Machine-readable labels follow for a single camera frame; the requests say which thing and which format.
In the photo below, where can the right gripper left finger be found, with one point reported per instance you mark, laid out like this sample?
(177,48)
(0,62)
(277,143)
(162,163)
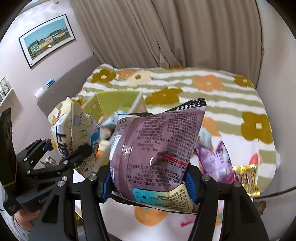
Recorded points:
(57,217)

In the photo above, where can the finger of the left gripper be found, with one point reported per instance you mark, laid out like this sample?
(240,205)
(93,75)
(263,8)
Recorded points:
(71,161)
(34,151)

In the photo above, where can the cream blue snack bag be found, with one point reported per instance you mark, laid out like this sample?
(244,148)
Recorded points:
(71,127)

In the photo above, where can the purple snack bag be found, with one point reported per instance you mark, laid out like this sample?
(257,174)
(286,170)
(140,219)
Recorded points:
(217,164)

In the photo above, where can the mauve chip bag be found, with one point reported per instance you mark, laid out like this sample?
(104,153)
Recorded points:
(151,152)

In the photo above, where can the person's left hand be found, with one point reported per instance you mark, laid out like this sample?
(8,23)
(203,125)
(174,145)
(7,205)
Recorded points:
(24,218)

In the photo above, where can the yellow gold snack packet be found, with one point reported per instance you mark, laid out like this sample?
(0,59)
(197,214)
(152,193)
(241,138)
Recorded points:
(247,175)

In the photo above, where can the green cardboard box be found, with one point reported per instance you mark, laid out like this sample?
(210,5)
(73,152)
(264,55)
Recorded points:
(105,103)

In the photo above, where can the blue object on ledge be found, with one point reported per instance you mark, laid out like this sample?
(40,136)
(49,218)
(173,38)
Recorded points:
(50,83)

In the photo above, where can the floral striped quilt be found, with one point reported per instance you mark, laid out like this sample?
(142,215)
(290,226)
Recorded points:
(231,109)

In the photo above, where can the framed city picture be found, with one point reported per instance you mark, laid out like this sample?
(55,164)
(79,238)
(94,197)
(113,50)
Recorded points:
(46,38)

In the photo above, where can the beige curtain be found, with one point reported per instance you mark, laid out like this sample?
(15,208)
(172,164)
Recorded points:
(221,35)

